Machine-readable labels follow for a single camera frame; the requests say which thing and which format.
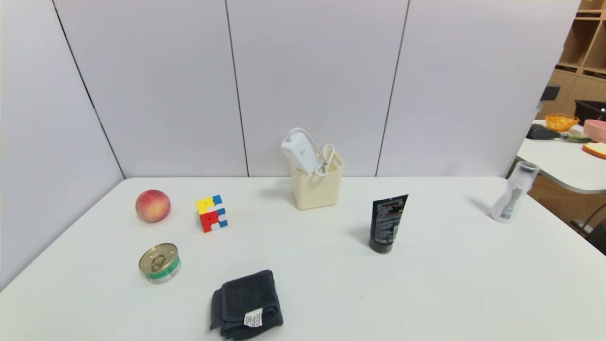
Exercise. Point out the cream white plastic box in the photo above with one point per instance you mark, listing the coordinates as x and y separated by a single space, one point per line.
317 192

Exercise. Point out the black cosmetic tube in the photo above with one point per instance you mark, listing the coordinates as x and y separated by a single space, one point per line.
386 222

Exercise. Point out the multicolour puzzle cube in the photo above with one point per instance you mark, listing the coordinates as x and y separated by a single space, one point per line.
211 215

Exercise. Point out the dark grey folded towel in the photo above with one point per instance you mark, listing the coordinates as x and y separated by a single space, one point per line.
246 298

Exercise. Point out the red yellow peach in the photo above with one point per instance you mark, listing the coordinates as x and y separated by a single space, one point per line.
153 206

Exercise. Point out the tin can green label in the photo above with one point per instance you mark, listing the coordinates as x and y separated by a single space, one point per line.
158 263

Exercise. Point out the clear plastic bottle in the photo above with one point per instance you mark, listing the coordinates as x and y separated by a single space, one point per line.
511 199

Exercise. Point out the black brush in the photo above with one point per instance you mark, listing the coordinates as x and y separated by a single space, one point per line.
542 132

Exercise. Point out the white round table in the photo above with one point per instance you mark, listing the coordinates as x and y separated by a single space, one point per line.
558 163

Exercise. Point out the black crate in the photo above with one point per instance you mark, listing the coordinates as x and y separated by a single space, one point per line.
589 110

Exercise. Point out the bread slice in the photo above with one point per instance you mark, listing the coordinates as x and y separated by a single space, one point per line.
597 150

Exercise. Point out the pink bowl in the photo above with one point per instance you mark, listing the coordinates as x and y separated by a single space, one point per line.
596 130

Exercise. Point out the black table base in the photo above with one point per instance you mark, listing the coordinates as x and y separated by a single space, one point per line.
597 237

